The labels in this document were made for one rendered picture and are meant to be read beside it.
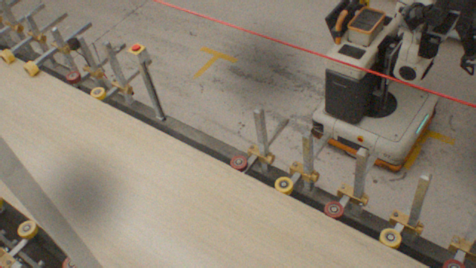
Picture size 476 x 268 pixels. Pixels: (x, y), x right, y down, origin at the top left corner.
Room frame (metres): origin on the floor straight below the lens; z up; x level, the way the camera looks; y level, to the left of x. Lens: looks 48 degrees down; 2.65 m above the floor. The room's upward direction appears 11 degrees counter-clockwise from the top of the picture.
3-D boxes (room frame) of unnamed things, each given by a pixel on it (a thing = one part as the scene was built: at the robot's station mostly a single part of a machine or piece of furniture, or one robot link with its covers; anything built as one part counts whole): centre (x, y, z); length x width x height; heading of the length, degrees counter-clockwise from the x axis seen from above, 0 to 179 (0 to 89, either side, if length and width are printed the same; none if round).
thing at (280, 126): (1.52, -0.11, 0.81); 0.43 x 0.03 x 0.04; 136
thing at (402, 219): (0.96, -0.63, 0.81); 0.14 x 0.06 x 0.05; 46
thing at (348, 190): (1.13, -0.45, 0.83); 0.14 x 0.06 x 0.05; 46
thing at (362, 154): (1.11, -0.46, 0.92); 0.04 x 0.04 x 0.48; 46
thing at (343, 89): (2.22, -0.88, 0.59); 0.55 x 0.34 x 0.83; 135
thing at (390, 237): (0.86, -0.51, 0.85); 0.08 x 0.08 x 0.11
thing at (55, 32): (2.50, 0.97, 0.86); 0.04 x 0.04 x 0.48; 46
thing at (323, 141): (1.35, -0.29, 0.83); 0.43 x 0.03 x 0.04; 136
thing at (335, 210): (1.03, -0.33, 0.85); 0.08 x 0.08 x 0.11
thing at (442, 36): (1.95, -1.15, 0.99); 0.28 x 0.16 x 0.22; 135
